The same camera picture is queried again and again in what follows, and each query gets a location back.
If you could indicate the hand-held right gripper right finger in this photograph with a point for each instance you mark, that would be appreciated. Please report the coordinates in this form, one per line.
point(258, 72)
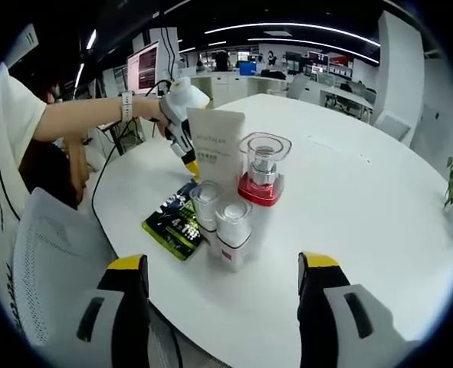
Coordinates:
point(314, 326)

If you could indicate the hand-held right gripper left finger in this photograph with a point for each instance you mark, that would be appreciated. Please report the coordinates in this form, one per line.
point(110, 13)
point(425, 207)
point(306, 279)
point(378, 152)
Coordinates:
point(128, 326)

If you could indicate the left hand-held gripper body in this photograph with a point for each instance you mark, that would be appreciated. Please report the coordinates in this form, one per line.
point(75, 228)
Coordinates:
point(184, 97)

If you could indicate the white gold-capped skincare tube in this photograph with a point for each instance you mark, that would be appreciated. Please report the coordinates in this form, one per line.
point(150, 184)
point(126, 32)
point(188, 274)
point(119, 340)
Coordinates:
point(214, 142)

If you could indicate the small white skincare bottle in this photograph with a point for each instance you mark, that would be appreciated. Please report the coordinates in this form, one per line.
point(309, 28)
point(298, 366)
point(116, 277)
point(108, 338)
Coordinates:
point(205, 214)

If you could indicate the large white red-collared skincare bottle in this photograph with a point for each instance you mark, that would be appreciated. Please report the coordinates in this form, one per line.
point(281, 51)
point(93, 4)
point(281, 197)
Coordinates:
point(262, 191)

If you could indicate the slim clear-capped skincare spray bottle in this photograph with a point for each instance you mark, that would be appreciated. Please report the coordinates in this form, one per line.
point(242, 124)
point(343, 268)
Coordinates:
point(234, 245)

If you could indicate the person's left hand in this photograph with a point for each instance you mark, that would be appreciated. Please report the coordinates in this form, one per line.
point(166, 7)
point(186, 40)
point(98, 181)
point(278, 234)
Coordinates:
point(149, 109)

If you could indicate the computer monitor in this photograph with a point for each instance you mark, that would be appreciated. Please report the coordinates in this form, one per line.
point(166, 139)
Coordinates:
point(145, 67)

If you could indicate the white wristwatch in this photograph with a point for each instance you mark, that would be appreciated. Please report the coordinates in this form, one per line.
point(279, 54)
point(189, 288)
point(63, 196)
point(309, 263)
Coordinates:
point(127, 106)

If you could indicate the blue box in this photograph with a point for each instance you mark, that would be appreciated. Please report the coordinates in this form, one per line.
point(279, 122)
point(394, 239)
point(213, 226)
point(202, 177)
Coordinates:
point(248, 69)

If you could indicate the black and green sachet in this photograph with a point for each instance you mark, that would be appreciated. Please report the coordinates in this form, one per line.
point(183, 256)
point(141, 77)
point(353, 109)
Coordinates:
point(172, 230)

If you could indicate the white mesh office chair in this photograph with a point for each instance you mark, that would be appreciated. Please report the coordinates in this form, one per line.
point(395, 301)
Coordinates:
point(57, 260)

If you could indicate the long ceiling light strip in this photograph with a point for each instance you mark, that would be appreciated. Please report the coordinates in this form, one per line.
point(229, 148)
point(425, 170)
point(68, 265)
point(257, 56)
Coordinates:
point(291, 25)
point(310, 41)

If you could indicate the white ceiling air conditioner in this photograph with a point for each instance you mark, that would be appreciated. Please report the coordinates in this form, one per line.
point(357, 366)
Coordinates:
point(23, 44)

